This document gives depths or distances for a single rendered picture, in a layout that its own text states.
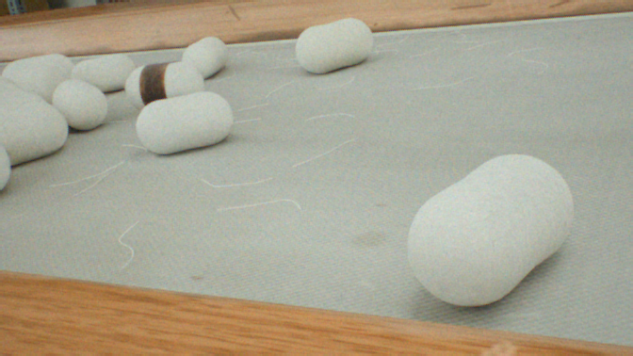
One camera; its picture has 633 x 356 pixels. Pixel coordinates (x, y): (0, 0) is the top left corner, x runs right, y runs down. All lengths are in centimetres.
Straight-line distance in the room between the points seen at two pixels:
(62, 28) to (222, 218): 40
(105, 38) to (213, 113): 30
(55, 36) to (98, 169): 33
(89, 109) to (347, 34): 11
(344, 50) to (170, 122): 11
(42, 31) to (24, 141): 31
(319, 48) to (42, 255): 17
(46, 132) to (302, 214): 12
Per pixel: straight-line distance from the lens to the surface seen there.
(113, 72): 37
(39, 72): 36
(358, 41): 32
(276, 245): 16
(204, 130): 23
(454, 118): 23
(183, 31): 48
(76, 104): 29
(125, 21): 52
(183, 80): 29
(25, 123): 27
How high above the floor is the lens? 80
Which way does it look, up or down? 20 degrees down
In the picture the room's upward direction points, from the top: 10 degrees counter-clockwise
